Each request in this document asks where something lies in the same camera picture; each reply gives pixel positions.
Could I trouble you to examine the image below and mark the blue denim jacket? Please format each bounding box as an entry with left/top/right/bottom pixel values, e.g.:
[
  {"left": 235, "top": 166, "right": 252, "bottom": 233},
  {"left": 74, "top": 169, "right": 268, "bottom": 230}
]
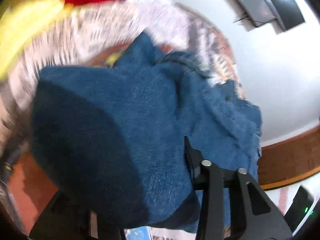
[{"left": 31, "top": 33, "right": 261, "bottom": 232}]

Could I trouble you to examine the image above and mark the newspaper print bed cover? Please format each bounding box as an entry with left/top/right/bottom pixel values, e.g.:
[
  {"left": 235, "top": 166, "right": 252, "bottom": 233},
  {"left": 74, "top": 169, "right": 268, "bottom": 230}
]
[{"left": 0, "top": 0, "right": 251, "bottom": 240}]

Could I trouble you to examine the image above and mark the small wall monitor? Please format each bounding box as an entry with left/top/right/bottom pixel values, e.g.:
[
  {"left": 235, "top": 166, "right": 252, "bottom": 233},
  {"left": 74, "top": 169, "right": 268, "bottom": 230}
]
[{"left": 236, "top": 0, "right": 276, "bottom": 28}]

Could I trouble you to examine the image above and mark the wooden wardrobe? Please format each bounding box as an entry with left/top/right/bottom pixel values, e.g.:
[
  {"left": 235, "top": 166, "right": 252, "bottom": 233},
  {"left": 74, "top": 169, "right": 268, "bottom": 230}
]
[{"left": 258, "top": 126, "right": 319, "bottom": 190}]

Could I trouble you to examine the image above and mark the black wall television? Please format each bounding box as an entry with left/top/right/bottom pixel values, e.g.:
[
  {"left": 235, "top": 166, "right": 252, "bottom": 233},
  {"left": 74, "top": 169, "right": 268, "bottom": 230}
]
[{"left": 265, "top": 0, "right": 305, "bottom": 31}]

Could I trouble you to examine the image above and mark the yellow fleece blanket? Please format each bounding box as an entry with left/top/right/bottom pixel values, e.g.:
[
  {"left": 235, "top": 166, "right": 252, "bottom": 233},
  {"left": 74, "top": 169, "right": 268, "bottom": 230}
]
[{"left": 1, "top": 0, "right": 73, "bottom": 81}]

